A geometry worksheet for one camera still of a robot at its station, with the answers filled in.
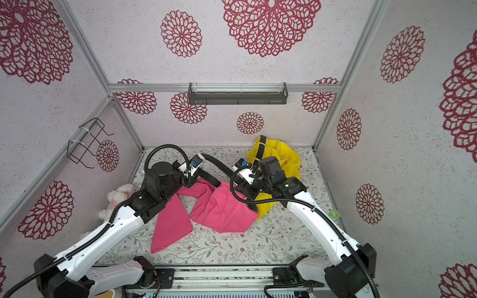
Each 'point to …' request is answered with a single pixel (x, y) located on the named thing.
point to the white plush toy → (115, 198)
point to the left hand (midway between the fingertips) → (195, 161)
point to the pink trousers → (220, 209)
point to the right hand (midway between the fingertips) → (239, 181)
